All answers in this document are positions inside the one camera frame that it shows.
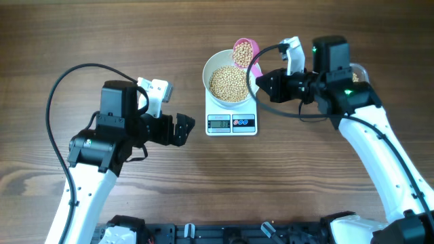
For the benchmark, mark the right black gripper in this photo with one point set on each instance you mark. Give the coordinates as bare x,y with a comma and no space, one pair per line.
277,89

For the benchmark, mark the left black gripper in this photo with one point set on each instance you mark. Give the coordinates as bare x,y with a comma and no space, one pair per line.
165,136

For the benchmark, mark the pink plastic measuring scoop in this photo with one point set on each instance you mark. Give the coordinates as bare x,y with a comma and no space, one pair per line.
244,51

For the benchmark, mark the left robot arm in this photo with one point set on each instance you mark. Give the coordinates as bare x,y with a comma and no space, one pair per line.
129,116

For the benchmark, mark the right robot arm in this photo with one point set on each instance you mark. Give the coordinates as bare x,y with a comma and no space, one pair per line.
356,111

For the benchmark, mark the soybeans in white bowl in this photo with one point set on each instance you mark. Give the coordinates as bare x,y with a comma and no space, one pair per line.
228,83

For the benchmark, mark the white digital kitchen scale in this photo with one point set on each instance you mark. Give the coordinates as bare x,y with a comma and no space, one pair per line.
234,120

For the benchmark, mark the white bowl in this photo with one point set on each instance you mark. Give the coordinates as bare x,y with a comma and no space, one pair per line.
218,60

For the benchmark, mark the pile of soybeans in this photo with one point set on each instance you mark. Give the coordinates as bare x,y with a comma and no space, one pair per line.
355,78

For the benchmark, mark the clear plastic container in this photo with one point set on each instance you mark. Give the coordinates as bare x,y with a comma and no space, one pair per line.
360,71

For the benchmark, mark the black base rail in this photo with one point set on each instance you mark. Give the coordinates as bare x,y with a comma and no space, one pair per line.
294,233

